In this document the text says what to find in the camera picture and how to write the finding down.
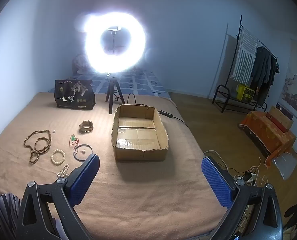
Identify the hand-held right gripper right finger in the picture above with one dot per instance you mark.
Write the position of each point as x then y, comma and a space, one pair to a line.
217, 182

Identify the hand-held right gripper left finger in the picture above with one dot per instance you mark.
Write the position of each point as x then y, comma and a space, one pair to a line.
84, 177

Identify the small white bead strand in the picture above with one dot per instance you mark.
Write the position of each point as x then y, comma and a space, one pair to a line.
61, 172

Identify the thin metal bangle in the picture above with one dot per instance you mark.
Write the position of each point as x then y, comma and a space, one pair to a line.
74, 152

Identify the cardboard box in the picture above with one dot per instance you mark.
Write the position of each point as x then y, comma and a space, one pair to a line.
138, 135

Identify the white power strip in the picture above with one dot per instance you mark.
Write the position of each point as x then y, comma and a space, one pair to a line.
248, 177

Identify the brown blanket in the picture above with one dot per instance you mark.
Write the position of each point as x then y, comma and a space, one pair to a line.
138, 192

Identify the orange cloth covered bench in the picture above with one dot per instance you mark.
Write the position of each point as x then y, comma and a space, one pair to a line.
266, 132

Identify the clear plastic bag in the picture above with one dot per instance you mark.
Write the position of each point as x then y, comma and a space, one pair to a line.
286, 166

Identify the black printed snack bag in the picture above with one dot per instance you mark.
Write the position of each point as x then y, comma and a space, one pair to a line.
73, 97

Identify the person's striped trouser leg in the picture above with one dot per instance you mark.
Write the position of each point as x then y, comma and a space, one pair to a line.
6, 212

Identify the black tripod stand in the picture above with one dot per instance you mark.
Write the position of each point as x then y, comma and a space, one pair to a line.
111, 92

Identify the yellow crate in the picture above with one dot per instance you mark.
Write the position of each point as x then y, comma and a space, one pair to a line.
243, 92

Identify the blue plaid bed sheet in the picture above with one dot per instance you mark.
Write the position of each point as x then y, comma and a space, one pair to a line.
138, 82

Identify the floral quilt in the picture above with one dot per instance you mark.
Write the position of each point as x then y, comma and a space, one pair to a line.
78, 62

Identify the dark hanging clothes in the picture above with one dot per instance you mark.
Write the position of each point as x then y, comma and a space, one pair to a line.
261, 67

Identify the striped white towel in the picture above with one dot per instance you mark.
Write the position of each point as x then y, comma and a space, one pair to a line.
243, 55

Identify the black metal clothes rack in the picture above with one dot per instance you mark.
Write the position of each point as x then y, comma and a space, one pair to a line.
240, 20

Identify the wall poster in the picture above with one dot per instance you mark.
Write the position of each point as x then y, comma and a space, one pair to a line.
296, 87

